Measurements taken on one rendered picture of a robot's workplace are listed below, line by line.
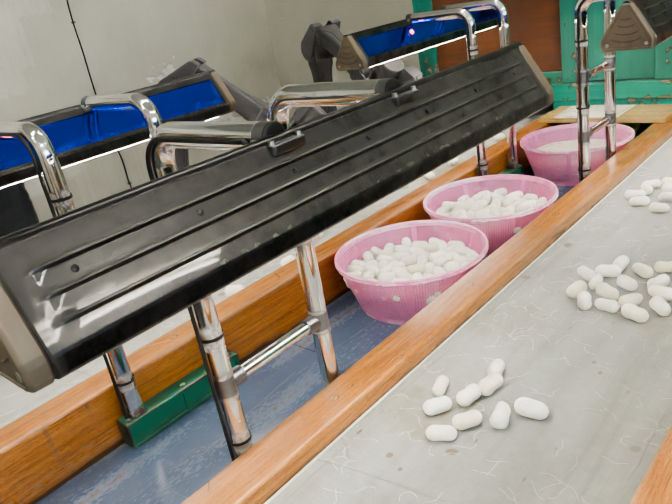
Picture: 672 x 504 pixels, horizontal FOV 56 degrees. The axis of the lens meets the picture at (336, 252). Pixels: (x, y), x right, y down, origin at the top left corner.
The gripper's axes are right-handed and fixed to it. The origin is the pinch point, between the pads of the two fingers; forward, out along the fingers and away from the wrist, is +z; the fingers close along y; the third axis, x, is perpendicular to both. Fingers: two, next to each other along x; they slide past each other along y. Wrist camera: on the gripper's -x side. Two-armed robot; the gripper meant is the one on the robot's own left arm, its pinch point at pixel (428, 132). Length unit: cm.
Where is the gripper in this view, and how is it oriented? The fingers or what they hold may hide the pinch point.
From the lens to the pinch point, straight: 173.1
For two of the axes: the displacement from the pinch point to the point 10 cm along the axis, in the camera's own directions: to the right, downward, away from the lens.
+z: 6.8, 6.9, -2.6
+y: 6.5, -3.9, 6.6
